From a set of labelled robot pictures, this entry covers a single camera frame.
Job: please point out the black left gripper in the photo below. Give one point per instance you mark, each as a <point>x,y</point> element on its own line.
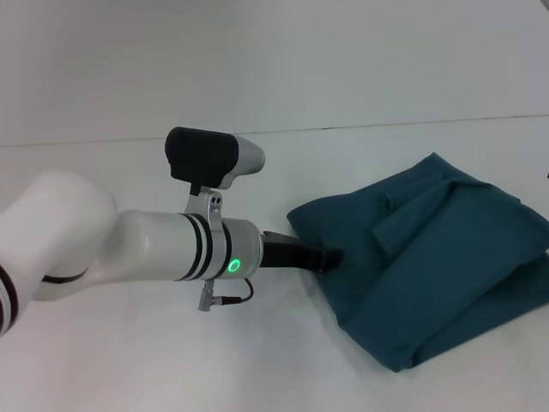
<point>287,253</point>

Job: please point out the teal t-shirt with FREE print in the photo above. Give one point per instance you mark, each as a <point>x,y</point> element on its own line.
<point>420,257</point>

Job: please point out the left robot arm silver white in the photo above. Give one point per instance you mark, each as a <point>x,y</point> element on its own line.
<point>128,249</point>

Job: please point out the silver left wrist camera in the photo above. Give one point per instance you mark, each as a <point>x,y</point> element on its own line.
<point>206,159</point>

